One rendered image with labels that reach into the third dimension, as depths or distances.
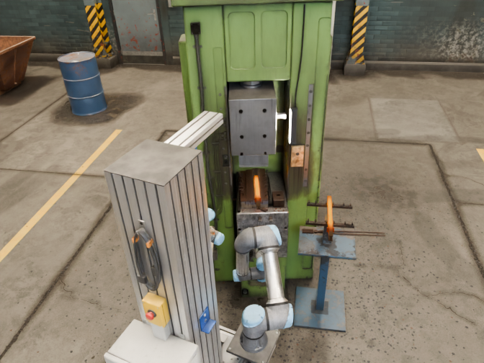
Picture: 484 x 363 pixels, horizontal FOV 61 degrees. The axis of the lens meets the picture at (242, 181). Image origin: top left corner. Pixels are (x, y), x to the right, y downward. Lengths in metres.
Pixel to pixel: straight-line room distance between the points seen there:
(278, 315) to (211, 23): 1.69
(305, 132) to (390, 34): 5.96
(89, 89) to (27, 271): 3.59
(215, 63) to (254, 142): 0.56
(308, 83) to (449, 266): 2.27
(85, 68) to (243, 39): 4.67
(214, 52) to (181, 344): 1.69
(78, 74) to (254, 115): 4.75
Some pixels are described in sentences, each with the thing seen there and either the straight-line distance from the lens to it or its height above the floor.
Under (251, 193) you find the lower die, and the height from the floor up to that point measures 0.99.
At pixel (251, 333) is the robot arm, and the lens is 2.23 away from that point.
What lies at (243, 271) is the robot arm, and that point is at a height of 0.97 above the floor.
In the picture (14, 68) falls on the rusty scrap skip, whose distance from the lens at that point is 8.94.
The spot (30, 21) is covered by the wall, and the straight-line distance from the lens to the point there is 10.56.
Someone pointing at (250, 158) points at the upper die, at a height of 1.34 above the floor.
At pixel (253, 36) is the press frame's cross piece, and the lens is 2.65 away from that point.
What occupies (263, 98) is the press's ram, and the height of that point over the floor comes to 1.76.
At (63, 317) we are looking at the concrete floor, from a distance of 3.86.
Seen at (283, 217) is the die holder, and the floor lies 0.87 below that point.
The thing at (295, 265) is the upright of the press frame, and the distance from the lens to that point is 3.66.
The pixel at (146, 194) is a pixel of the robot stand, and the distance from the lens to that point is 1.42.
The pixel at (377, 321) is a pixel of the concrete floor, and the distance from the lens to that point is 3.60.
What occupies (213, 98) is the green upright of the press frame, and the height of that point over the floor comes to 1.72.
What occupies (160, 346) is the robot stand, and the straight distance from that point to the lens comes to 1.90.
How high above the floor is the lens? 2.76
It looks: 34 degrees down
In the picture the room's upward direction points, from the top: 2 degrees counter-clockwise
